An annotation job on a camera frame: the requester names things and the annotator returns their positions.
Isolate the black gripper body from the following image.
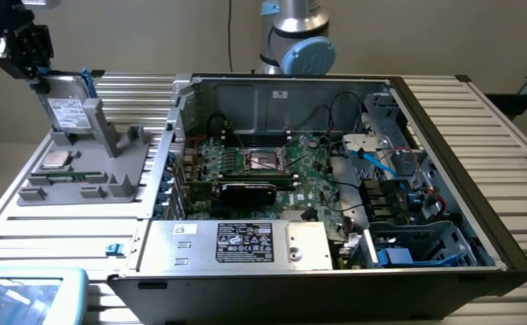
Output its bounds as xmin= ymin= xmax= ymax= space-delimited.
xmin=0 ymin=20 xmax=56 ymax=83

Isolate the hard disk with blue bracket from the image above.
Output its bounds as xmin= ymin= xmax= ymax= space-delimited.
xmin=31 ymin=68 xmax=100 ymax=137

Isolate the metal disk bay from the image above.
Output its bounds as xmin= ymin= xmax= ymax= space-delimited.
xmin=364 ymin=220 xmax=482 ymax=269

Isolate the silver CPU chip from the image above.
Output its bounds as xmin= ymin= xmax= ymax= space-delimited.
xmin=40 ymin=150 xmax=73 ymax=171

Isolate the green RAM stick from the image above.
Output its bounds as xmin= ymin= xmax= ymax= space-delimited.
xmin=47 ymin=171 xmax=104 ymax=182

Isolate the grey parts rack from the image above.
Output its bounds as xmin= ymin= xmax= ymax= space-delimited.
xmin=16 ymin=97 xmax=153 ymax=208

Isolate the CPU socket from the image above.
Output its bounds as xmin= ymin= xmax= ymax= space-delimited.
xmin=241 ymin=146 xmax=287 ymax=171

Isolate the black graphics card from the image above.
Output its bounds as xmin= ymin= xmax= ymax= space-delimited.
xmin=219 ymin=182 xmax=279 ymax=207

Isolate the silver power supply unit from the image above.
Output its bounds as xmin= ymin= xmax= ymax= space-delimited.
xmin=137 ymin=219 xmax=335 ymax=272

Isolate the teal teach pendant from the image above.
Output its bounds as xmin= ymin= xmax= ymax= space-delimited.
xmin=0 ymin=267 xmax=88 ymax=325

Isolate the green motherboard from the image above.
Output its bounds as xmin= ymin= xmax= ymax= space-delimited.
xmin=171 ymin=131 xmax=351 ymax=225

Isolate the silver drive cage latch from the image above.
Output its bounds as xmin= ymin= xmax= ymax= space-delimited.
xmin=340 ymin=133 xmax=391 ymax=159

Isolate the black open PC case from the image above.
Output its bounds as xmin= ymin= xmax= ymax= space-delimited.
xmin=105 ymin=72 xmax=527 ymax=325

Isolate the thin black wall cable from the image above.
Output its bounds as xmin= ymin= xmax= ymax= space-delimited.
xmin=225 ymin=0 xmax=236 ymax=72

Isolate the looped black wire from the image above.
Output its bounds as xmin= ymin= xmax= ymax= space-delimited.
xmin=325 ymin=90 xmax=366 ymax=137

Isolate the blue SATA wire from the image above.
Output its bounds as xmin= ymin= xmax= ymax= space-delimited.
xmin=356 ymin=148 xmax=399 ymax=181

